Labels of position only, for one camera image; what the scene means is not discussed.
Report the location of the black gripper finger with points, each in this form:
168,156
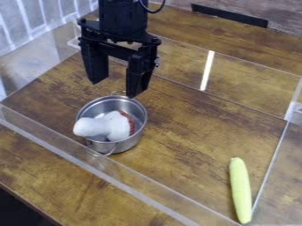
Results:
138,74
96,62

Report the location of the white red plush mushroom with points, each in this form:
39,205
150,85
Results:
116,126

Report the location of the pale green toy cucumber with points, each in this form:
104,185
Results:
241,189

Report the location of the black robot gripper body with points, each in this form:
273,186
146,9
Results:
122,23

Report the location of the black bar on table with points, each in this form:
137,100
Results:
253,21

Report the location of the silver metal pot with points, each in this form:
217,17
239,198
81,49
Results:
100,107

